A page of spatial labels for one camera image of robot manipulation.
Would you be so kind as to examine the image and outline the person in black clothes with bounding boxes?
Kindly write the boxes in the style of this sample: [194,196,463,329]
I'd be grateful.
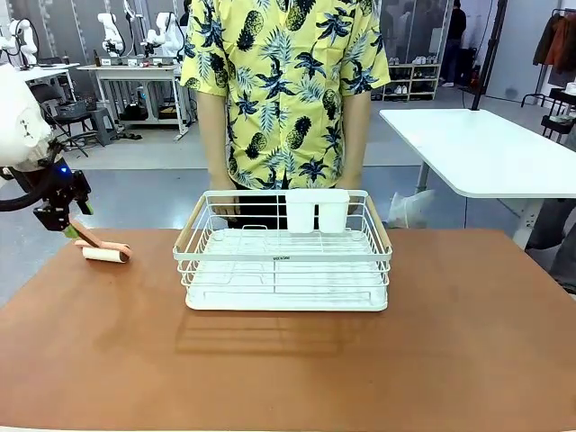
[438,0,468,89]

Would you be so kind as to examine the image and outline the white side table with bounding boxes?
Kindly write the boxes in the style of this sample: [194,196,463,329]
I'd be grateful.
[379,107,576,251]

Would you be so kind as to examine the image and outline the clear plastic bag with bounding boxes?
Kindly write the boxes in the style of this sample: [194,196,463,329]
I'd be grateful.
[387,188,437,230]

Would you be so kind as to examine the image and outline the person's left hand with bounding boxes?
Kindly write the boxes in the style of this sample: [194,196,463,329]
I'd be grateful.
[341,173,366,215]

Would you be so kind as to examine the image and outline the person's black trousers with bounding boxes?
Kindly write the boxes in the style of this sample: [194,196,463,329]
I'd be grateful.
[227,187,289,231]

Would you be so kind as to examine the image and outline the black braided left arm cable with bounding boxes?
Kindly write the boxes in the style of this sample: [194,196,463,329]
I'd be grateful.
[0,141,65,213]

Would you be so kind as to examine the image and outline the black stand pole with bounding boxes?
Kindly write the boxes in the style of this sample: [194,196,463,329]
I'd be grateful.
[470,0,509,112]

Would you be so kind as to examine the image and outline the person's right hand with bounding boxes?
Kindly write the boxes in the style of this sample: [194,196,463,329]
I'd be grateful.
[209,173,242,221]

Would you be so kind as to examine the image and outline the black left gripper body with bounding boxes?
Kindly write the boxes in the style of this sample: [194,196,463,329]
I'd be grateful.
[31,169,91,232]

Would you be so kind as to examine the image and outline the pink lint roller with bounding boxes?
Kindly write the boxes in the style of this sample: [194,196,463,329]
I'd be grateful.
[71,223,132,265]

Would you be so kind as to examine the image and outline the black office chair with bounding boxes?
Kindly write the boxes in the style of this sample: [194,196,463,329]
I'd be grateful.
[29,83,95,158]

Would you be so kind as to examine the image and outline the person's left forearm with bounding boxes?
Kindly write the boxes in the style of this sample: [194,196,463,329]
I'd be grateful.
[342,92,373,179]

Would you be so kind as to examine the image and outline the white plastic cutlery holder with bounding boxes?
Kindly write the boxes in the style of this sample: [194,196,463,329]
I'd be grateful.
[285,188,351,235]

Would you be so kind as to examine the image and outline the clothes rack with garments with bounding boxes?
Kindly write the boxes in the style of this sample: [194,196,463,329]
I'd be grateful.
[533,8,576,86]

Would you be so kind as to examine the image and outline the wooden shoe shelf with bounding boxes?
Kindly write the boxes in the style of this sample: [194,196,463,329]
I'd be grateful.
[371,62,442,103]

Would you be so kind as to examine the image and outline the white wire dish rack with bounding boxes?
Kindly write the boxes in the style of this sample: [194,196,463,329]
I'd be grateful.
[173,188,393,312]

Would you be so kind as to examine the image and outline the person's right forearm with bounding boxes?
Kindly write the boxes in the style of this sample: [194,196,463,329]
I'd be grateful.
[196,89,231,181]

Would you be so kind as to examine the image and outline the person in pineapple shirt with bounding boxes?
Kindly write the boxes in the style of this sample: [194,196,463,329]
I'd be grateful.
[179,0,392,190]

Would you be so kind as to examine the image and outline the white workbench table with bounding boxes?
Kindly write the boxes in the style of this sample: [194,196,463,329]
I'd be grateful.
[76,62,190,141]

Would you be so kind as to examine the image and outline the grey plastic stool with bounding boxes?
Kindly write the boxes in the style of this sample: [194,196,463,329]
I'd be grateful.
[87,107,120,148]

